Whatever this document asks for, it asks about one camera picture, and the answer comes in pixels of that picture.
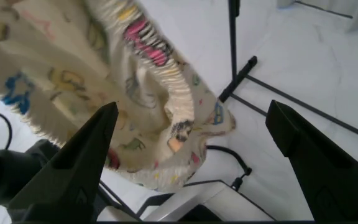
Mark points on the black clothes rack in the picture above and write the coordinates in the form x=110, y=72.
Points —
x=233, y=31

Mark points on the cream printed garment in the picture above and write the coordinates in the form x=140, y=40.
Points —
x=73, y=62

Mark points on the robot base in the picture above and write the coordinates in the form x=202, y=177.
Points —
x=197, y=199

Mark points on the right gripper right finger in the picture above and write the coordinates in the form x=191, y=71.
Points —
x=331, y=177

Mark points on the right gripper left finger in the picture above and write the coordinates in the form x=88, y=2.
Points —
x=70, y=180

